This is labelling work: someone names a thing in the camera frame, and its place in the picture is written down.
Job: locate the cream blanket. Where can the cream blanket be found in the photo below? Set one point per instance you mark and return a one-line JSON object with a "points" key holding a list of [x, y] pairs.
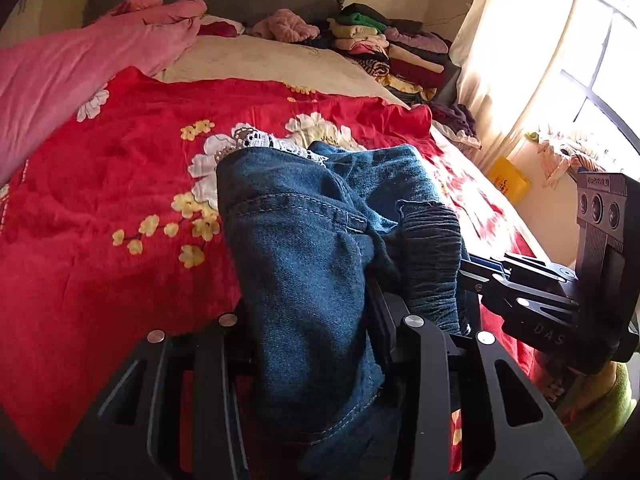
{"points": [[260, 62]]}

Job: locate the floral cloth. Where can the floral cloth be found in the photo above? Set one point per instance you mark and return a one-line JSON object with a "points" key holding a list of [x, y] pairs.
{"points": [[560, 157]]}

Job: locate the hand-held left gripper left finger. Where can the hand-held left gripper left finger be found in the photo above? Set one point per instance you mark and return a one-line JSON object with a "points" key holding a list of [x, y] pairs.
{"points": [[215, 365]]}

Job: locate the stack of folded clothes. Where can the stack of folded clothes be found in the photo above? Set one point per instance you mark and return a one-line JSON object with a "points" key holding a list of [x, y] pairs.
{"points": [[395, 55]]}

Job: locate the yellow box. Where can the yellow box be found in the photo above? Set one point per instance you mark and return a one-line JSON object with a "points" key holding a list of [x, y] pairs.
{"points": [[509, 180]]}

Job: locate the dark purple clothes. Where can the dark purple clothes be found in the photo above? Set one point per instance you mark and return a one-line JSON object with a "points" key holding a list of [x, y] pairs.
{"points": [[452, 117]]}

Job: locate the cream curtain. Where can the cream curtain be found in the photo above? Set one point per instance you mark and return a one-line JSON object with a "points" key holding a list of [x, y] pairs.
{"points": [[505, 50]]}

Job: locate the blue denim pants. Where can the blue denim pants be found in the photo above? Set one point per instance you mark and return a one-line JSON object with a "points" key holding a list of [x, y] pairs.
{"points": [[300, 260]]}

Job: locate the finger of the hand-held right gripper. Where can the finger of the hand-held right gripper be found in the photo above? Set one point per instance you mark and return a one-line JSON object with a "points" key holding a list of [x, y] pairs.
{"points": [[530, 296], [535, 269]]}

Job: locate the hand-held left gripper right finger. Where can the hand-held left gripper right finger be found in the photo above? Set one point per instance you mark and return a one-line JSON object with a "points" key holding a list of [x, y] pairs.
{"points": [[425, 355]]}

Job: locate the pink quilt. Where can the pink quilt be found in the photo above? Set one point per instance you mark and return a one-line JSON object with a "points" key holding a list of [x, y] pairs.
{"points": [[60, 75]]}

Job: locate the red floral bed sheet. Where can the red floral bed sheet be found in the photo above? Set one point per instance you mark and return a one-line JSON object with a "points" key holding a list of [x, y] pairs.
{"points": [[100, 260]]}

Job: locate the dark red pillow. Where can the dark red pillow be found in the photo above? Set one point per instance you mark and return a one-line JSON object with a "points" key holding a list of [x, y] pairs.
{"points": [[220, 27]]}

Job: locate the window with dark frame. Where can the window with dark frame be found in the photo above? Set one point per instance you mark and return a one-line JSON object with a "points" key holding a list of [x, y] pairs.
{"points": [[600, 96]]}

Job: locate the pink plush garment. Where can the pink plush garment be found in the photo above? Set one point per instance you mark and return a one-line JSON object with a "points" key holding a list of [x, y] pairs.
{"points": [[287, 25]]}

